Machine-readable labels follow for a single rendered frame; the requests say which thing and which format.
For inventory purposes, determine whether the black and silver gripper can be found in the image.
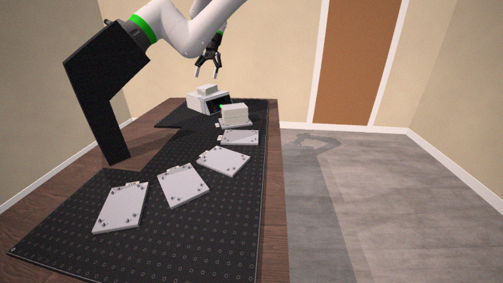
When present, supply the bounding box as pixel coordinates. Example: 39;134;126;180
195;40;222;79

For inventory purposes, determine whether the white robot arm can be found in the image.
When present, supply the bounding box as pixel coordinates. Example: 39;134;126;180
117;0;247;59

